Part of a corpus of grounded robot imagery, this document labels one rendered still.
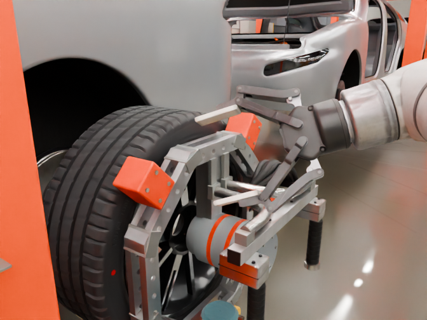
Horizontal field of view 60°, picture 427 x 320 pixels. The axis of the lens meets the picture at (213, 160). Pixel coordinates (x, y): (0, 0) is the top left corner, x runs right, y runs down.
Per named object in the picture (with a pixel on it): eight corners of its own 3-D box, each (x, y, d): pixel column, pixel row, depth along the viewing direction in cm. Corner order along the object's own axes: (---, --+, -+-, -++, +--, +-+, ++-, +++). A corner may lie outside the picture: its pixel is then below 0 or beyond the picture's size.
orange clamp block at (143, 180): (150, 174, 83) (127, 154, 76) (176, 181, 79) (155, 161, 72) (135, 202, 81) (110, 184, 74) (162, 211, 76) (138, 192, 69)
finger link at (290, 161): (301, 139, 56) (309, 143, 56) (260, 199, 56) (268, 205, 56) (300, 133, 52) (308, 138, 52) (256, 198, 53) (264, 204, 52)
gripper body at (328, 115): (352, 154, 55) (291, 170, 58) (335, 103, 57) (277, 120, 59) (356, 144, 48) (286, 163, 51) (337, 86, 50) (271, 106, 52)
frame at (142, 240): (245, 270, 131) (250, 120, 115) (262, 276, 128) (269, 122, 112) (133, 378, 89) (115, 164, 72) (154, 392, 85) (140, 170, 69)
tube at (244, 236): (215, 195, 94) (215, 156, 91) (284, 214, 84) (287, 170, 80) (169, 221, 80) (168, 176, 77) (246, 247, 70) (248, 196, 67)
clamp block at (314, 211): (293, 207, 105) (295, 190, 104) (325, 216, 100) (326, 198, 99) (286, 214, 101) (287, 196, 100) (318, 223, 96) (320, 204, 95)
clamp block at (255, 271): (231, 263, 79) (231, 241, 77) (269, 277, 74) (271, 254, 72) (218, 275, 75) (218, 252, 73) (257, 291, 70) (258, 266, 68)
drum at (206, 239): (213, 244, 110) (213, 200, 105) (278, 266, 98) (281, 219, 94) (183, 266, 98) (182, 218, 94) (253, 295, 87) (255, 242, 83)
